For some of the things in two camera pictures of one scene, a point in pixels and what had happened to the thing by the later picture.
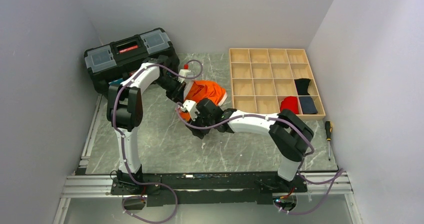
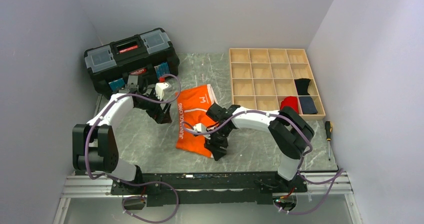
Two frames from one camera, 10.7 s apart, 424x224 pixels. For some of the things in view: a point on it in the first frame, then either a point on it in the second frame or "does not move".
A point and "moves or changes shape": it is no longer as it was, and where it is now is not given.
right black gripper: [199, 132] -> [214, 147]
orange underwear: [195, 90] moves or changes shape
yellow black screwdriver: [328, 126] does not move
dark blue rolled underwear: [308, 105] does not move
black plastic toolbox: [114, 62] does not move
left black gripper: [177, 95] -> [157, 113]
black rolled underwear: [302, 86] does not move
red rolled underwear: [290, 103] does not move
